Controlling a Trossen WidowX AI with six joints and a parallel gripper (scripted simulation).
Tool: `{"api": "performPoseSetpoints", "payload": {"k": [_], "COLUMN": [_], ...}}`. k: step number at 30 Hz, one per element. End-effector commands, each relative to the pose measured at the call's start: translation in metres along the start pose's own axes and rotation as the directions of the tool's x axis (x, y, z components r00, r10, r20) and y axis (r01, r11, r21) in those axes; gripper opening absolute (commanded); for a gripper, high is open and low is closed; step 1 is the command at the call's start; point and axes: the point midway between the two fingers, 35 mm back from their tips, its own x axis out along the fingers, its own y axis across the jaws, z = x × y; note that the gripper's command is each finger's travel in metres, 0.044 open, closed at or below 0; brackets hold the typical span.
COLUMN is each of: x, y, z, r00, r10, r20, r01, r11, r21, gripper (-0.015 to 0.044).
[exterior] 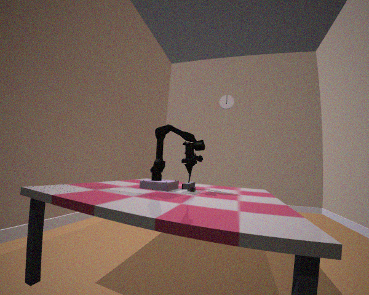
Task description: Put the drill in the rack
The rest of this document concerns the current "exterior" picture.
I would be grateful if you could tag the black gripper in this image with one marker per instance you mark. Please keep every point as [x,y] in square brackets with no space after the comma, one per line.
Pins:
[189,161]

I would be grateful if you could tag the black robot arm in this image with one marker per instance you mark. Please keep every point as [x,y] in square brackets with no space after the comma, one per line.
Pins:
[160,133]

